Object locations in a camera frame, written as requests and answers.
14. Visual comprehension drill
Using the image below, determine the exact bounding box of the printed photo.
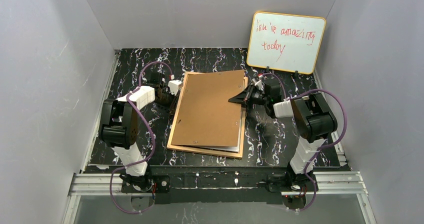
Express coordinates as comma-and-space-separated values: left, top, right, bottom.
191, 125, 244, 153

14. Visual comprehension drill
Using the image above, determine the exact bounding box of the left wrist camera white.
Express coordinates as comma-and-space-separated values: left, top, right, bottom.
167, 79, 183, 96

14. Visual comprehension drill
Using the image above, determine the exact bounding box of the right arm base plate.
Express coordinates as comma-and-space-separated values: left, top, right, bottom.
265, 174, 316, 196

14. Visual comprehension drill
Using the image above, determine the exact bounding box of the whiteboard with orange rim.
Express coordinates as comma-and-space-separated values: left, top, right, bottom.
246, 11, 327, 75

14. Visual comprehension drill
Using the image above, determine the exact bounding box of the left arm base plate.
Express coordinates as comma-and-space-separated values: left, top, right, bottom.
119, 174, 171, 194

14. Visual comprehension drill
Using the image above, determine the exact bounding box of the brown cardboard backing board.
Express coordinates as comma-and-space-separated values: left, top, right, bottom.
170, 69, 246, 148

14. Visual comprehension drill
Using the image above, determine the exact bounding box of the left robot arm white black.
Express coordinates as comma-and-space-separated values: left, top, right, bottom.
98, 72, 183, 177

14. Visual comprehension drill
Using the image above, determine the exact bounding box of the wooden picture frame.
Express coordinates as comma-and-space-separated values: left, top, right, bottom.
166, 71, 249, 160

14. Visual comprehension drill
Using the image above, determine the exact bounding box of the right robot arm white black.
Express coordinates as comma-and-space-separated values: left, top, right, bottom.
228, 80, 338, 175

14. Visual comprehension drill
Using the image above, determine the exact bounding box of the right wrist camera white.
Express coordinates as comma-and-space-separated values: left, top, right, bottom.
252, 76, 263, 90

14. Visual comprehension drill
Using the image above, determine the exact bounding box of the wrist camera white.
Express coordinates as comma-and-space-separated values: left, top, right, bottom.
167, 79, 183, 96
252, 76, 263, 90

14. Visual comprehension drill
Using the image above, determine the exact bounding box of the aluminium rail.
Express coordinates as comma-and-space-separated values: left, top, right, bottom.
68, 171, 368, 196

